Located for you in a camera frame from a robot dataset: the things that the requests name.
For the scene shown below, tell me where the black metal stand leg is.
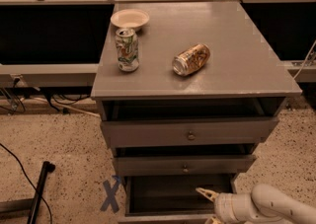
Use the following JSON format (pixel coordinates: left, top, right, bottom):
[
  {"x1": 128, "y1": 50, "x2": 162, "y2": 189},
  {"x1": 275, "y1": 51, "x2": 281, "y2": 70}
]
[{"x1": 0, "y1": 161, "x2": 55, "y2": 224}]

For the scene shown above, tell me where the blue tape cross mark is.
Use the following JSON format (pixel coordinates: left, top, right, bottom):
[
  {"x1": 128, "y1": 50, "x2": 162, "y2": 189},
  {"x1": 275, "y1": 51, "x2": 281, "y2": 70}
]
[{"x1": 100, "y1": 176, "x2": 121, "y2": 213}]

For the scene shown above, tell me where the grey drawer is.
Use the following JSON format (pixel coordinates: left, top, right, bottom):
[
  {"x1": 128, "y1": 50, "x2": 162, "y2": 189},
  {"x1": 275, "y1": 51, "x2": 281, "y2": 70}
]
[
  {"x1": 118, "y1": 174, "x2": 235, "y2": 224},
  {"x1": 101, "y1": 116, "x2": 278, "y2": 148},
  {"x1": 113, "y1": 155, "x2": 256, "y2": 177}
]

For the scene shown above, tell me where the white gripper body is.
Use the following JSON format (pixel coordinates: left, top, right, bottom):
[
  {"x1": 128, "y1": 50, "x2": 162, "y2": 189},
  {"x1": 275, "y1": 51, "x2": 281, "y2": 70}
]
[{"x1": 214, "y1": 193, "x2": 256, "y2": 223}]

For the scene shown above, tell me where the grey middle drawer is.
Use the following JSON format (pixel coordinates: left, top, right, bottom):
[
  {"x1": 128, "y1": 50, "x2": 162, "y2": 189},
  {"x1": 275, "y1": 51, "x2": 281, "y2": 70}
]
[{"x1": 113, "y1": 155, "x2": 256, "y2": 177}]

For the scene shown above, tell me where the lying gold soda can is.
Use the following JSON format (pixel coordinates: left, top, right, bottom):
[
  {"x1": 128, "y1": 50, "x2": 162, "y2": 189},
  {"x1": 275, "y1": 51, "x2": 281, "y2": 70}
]
[{"x1": 172, "y1": 43, "x2": 210, "y2": 76}]

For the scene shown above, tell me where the grey top drawer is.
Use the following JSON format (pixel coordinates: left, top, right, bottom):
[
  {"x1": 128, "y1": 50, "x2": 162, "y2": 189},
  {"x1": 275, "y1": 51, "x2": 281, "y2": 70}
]
[{"x1": 101, "y1": 116, "x2": 278, "y2": 148}]

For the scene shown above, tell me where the white shallow bowl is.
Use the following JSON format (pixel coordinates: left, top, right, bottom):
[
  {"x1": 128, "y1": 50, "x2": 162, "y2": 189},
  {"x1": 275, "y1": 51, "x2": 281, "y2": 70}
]
[{"x1": 111, "y1": 9, "x2": 149, "y2": 32}]

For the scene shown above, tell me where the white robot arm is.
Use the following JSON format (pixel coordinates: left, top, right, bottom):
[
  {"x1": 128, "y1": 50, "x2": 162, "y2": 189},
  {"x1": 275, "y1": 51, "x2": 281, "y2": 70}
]
[{"x1": 196, "y1": 184, "x2": 316, "y2": 224}]

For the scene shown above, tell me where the white cable at right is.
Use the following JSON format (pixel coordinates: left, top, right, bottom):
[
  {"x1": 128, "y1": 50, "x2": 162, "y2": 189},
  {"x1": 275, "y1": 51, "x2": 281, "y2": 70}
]
[{"x1": 291, "y1": 39, "x2": 316, "y2": 81}]

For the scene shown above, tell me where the grey bottom drawer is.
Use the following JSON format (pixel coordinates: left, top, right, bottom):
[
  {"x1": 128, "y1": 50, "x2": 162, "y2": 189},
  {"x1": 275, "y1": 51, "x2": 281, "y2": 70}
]
[{"x1": 118, "y1": 174, "x2": 235, "y2": 224}]

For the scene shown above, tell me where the upright white green can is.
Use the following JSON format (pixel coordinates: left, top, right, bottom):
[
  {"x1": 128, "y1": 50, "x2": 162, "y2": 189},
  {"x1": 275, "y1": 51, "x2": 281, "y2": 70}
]
[{"x1": 116, "y1": 28, "x2": 139, "y2": 72}]

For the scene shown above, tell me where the grey wooden drawer cabinet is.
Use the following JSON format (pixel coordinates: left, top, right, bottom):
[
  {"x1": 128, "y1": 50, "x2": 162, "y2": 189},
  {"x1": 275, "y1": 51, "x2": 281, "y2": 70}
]
[{"x1": 90, "y1": 1, "x2": 303, "y2": 183}]

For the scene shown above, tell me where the black floor cable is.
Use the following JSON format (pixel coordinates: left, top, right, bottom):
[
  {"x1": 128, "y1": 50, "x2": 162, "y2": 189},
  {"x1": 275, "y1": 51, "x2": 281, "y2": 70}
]
[{"x1": 0, "y1": 142, "x2": 53, "y2": 224}]

